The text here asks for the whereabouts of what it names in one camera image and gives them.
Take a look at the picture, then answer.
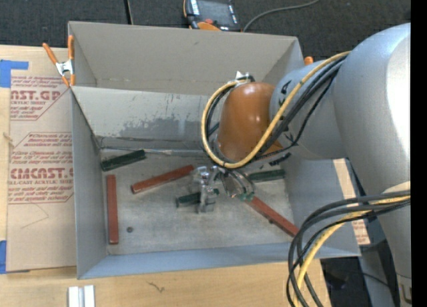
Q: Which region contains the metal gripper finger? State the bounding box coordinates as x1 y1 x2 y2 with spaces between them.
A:
196 188 219 214
190 165 215 190

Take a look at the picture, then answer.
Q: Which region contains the dark green block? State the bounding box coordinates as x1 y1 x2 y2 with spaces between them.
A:
175 192 202 208
248 169 287 182
99 149 147 172

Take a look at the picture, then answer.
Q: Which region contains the red-brown flat block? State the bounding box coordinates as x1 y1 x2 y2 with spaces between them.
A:
105 174 120 245
130 164 195 195
245 195 300 237

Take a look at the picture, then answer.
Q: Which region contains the grey metal bin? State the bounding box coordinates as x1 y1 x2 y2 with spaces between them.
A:
67 21 362 280

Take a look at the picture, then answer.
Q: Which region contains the brown cardboard board red print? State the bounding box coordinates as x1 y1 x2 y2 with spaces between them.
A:
0 44 372 275

